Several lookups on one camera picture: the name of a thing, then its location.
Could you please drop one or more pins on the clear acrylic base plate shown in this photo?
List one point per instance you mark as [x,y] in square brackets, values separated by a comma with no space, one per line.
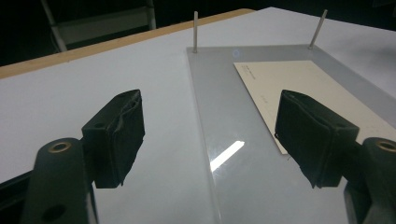
[243,130]

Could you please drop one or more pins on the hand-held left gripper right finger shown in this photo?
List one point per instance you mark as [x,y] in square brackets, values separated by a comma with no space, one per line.
[314,137]

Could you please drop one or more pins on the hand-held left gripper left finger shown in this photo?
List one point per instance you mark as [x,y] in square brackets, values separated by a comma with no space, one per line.
[115,140]

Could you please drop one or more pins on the thin metal post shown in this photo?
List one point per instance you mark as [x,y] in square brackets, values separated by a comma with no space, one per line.
[317,29]
[195,31]

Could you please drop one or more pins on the cream paper sheet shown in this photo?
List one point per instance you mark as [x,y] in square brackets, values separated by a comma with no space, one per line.
[311,81]

